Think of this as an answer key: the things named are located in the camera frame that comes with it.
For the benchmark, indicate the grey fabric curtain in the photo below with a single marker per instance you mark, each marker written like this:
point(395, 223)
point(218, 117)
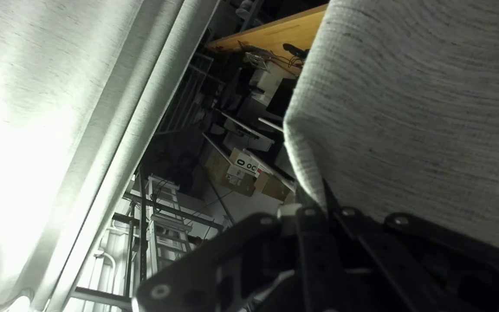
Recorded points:
point(423, 115)

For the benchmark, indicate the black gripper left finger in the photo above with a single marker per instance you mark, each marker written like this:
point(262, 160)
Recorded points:
point(315, 261)

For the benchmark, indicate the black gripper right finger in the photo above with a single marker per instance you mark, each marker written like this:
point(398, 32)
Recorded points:
point(388, 261)

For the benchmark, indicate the white box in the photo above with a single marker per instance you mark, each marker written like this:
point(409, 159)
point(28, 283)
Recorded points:
point(267, 81)

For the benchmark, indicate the brown cardboard box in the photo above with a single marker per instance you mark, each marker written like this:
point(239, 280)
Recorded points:
point(242, 174)

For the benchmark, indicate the white sheer curtain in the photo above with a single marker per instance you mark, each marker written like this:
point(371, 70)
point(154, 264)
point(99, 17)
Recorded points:
point(47, 133)

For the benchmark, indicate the wooden shelf board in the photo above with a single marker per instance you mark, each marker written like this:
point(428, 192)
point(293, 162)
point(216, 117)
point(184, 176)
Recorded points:
point(277, 36)

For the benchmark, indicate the white metal shelf rack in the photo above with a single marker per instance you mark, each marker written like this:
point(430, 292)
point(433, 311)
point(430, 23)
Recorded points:
point(156, 226)

